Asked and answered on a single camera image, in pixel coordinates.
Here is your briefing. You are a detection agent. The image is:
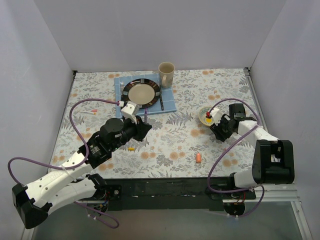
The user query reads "beige floral ceramic mug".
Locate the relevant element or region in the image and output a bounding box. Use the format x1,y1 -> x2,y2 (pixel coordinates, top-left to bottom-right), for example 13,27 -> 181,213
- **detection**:
158,62 -> 175,89

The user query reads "orange pen cap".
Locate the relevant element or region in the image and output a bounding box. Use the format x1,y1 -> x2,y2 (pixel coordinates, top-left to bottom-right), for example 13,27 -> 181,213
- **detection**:
195,153 -> 202,164

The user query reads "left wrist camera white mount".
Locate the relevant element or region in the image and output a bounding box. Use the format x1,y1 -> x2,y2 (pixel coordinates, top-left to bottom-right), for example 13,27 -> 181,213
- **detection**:
118,100 -> 141,125

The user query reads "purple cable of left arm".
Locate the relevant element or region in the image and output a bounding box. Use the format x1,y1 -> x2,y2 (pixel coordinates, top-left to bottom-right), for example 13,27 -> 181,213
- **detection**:
7,98 -> 123,229

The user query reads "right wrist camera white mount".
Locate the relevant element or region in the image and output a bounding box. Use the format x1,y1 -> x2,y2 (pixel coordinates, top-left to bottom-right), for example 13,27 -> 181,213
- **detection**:
205,108 -> 223,126

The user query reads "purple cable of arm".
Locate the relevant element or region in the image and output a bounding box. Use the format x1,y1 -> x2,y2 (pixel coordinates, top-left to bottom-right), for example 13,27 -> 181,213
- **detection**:
7,98 -> 123,229
206,98 -> 265,217

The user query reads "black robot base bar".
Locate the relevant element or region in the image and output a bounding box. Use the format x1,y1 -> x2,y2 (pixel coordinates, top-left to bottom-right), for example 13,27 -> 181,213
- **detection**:
86,174 -> 256,213

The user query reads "white marker with yellow tip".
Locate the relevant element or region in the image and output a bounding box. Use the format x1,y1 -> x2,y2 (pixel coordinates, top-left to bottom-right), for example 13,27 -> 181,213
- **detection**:
77,110 -> 97,115

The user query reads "dark striped rim dinner plate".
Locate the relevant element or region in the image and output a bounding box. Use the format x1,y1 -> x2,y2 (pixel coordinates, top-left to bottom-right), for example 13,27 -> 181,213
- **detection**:
123,78 -> 160,109

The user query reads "light blue checked placemat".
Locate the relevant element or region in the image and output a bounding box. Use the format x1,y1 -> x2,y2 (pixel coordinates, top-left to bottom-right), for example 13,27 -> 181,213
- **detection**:
114,74 -> 177,116

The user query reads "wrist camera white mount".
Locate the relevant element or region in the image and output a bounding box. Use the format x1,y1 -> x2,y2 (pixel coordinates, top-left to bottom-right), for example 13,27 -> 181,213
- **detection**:
118,100 -> 141,125
205,108 -> 223,126

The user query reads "black handled fork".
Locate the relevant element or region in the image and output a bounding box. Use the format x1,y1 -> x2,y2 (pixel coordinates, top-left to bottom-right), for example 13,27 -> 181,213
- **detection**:
120,81 -> 125,107

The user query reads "black handled table knife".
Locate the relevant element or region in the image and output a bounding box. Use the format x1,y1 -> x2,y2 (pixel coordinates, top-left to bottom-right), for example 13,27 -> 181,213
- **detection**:
159,87 -> 164,111

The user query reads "aluminium frame rail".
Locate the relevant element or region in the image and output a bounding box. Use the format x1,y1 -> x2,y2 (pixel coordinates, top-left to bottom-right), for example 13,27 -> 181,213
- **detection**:
243,67 -> 313,240

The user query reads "purple pen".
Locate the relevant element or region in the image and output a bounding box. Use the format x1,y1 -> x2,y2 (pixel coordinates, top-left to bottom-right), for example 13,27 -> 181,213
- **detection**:
144,108 -> 148,124

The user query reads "yellow and blue patterned bowl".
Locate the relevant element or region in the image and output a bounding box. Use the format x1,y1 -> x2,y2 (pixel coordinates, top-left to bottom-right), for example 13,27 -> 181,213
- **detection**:
198,106 -> 219,127

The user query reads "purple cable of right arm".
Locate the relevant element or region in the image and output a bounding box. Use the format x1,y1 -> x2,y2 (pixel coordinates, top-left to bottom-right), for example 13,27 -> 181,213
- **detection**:
206,98 -> 265,217

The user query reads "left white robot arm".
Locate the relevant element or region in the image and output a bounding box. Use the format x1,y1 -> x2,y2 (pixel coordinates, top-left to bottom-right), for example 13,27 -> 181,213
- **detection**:
12,116 -> 152,229

